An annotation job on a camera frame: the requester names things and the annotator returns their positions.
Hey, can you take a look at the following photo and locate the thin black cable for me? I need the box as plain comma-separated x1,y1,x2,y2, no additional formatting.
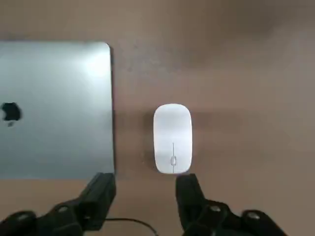
105,217,158,236

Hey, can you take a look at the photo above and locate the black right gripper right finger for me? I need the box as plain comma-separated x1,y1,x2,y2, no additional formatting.
175,173,289,236

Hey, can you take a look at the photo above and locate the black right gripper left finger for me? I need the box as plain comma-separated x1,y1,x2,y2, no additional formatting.
0,172,116,236

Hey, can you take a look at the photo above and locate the white computer mouse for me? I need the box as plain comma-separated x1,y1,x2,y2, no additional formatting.
153,103,193,175

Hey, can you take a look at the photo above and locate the silver MacBook laptop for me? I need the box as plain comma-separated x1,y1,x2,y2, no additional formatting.
0,41,116,180

